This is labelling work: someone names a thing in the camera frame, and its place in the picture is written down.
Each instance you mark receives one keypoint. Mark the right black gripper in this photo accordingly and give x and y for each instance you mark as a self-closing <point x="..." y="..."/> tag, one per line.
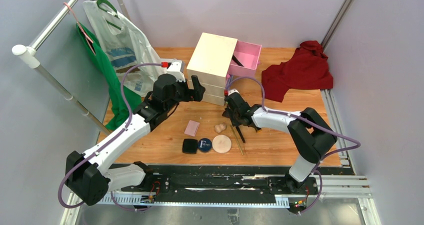
<point x="237" y="123"/>

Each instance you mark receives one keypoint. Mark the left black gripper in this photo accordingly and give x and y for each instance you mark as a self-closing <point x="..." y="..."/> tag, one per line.
<point x="195" y="94"/>

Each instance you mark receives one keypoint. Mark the black fan makeup brush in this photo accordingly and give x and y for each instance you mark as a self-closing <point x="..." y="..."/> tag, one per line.
<point x="241" y="135"/>

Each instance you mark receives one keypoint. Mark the thin gold brush handle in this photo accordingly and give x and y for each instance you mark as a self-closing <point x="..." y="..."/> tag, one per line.
<point x="237" y="140"/>

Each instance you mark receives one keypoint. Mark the white mini drawer cabinet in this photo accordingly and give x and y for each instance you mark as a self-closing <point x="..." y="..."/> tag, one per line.
<point x="210" y="62"/>

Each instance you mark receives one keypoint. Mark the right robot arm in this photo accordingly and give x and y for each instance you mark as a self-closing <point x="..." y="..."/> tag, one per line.
<point x="311" y="135"/>

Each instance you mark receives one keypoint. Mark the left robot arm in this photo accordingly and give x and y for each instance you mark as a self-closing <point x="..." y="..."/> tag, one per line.
<point x="89" y="175"/>

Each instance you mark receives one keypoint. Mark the beige makeup sponge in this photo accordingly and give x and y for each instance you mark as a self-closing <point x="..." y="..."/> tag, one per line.
<point x="219" y="128"/>

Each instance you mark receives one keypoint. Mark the round beige powder puff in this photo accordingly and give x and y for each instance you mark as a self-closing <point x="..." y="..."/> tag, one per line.
<point x="221" y="144"/>

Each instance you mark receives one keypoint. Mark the pink square pad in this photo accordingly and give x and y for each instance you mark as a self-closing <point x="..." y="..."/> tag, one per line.
<point x="192" y="128"/>

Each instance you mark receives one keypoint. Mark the round navy compact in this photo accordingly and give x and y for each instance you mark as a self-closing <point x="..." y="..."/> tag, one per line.
<point x="204" y="145"/>

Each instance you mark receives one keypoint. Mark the black square compact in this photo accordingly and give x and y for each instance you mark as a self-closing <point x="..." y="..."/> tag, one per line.
<point x="190" y="146"/>

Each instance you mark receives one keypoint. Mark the red cloth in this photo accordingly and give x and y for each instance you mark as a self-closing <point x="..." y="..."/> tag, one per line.
<point x="308" y="69"/>

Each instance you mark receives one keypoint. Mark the white plastic bag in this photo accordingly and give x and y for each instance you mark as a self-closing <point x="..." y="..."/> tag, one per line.
<point x="125" y="46"/>

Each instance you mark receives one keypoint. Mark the green cloth bag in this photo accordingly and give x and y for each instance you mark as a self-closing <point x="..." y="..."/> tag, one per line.
<point x="102" y="63"/>

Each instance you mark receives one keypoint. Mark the pink clothes hanger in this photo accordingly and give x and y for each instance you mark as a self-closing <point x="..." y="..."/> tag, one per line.
<point x="88" y="40"/>

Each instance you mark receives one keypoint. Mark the green clothes hanger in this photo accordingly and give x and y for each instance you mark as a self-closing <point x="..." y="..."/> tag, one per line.
<point x="107" y="7"/>

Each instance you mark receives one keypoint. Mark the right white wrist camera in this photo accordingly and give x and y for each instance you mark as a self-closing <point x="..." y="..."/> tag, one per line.
<point x="230" y="92"/>

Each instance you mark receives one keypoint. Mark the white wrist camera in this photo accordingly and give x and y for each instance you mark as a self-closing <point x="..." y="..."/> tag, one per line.
<point x="176" y="69"/>
<point x="230" y="92"/>

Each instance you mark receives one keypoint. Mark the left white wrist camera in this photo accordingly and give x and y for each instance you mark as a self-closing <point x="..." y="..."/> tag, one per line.
<point x="176" y="69"/>

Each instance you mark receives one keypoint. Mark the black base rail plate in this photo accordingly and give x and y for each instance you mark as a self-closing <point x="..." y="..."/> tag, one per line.
<point x="221" y="184"/>

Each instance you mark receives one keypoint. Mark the aluminium frame rail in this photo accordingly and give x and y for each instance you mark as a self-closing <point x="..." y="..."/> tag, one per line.
<point x="342" y="181"/>

